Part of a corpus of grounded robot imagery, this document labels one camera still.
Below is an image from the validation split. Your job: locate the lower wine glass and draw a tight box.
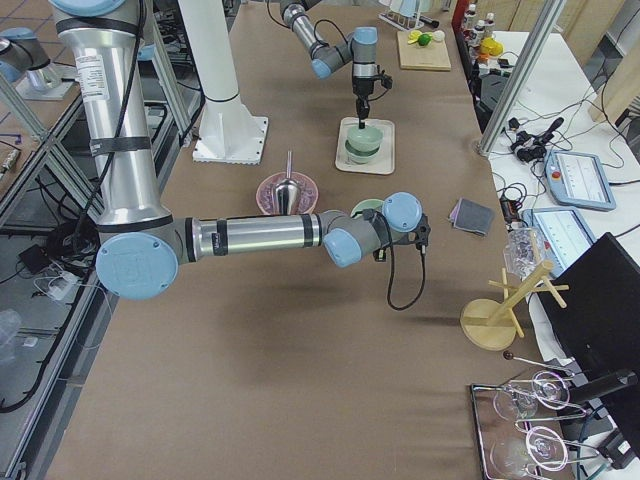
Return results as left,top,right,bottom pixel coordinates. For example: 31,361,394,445
489,426,568,479

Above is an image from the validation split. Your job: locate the black monitor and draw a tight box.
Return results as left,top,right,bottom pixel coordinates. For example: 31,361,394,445
540,233,639,380

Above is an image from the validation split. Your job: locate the teach pendant tablet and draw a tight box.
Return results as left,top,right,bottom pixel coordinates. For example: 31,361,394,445
522,207,596,277
545,150,617,211

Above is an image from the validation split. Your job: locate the bamboo cutting board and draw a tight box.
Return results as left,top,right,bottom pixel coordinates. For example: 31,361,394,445
396,31,451,71

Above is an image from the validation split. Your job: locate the metal wine glass rack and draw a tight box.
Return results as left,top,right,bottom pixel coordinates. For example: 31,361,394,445
469,367,611,479

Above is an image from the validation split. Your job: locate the grey folded cloth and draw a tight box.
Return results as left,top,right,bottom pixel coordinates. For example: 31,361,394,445
449,198,495,236

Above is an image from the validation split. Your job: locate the beige plastic tray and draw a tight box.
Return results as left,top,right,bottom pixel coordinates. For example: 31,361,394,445
335,117,395,175

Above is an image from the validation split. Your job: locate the aluminium frame post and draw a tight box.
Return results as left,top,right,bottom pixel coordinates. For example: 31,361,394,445
477,0,566,157

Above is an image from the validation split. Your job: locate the clear glass mug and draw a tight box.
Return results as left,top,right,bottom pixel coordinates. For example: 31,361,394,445
503,227,546,278

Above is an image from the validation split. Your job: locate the wooden mug tree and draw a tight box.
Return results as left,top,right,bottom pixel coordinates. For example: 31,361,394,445
460,247,569,351

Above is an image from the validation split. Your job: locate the lower teach pendant tablet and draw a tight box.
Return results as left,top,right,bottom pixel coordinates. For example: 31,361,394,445
522,207,596,277

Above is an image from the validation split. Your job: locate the metal scoop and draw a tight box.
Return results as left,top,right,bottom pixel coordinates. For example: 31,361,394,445
272,150,301,215

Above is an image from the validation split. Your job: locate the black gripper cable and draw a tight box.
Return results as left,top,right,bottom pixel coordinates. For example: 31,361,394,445
385,214,432,311

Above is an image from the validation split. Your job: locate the green bowl on tray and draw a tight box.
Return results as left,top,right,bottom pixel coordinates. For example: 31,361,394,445
345,142,380,165

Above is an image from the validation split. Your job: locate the pink bowl with ice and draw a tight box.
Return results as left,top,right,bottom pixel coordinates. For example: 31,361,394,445
255,171,319,215

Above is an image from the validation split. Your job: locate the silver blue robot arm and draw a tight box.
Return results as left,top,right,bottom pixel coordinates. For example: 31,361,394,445
280,1,388,129
48,1,430,311

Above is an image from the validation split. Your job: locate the wire dish rack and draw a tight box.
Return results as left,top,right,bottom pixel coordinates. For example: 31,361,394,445
378,0,439,31

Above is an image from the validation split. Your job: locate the green bowl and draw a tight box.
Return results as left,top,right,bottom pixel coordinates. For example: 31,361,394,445
346,125,383,154
345,142,380,165
351,198,384,218

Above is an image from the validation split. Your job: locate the upper teach pendant tablet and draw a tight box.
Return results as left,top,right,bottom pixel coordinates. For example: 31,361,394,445
545,150,617,211

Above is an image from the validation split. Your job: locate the upper wine glass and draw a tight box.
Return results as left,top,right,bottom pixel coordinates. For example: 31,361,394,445
493,371,569,421

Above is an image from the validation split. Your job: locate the green lime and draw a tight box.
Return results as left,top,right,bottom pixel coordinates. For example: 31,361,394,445
417,33,432,47

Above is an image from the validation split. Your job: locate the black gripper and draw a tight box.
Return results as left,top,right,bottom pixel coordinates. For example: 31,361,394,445
352,62,376,129
373,247,388,261

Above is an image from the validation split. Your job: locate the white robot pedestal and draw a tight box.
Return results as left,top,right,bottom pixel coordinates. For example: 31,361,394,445
179,0,268,165

